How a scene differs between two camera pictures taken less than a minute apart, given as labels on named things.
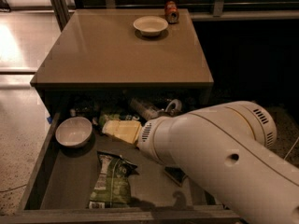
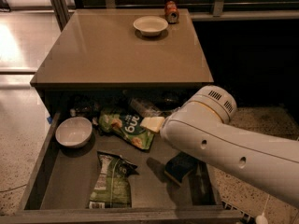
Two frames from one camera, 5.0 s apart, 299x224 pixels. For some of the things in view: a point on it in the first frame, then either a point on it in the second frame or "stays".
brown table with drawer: x=98 y=49 stays
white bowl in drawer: x=74 y=132 stays
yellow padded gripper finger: x=126 y=130 to x=153 y=123
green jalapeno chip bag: x=112 y=187 stays
